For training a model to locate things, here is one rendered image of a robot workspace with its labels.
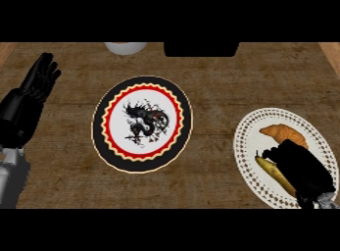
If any black box appliance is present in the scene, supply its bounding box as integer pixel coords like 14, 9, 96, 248
162, 42, 239, 58

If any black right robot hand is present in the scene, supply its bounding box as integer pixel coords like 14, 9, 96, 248
260, 138, 337, 210

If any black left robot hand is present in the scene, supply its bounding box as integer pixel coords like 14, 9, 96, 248
0, 52, 62, 150

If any white oval dotted placemat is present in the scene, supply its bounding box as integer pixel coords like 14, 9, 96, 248
232, 107, 340, 210

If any white round bowl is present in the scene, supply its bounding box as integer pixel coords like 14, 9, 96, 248
102, 42, 149, 56

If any orange-brown croissant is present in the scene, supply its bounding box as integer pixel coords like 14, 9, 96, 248
257, 124, 309, 151

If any black red dragon plate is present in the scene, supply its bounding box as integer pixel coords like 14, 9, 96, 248
90, 75, 193, 175

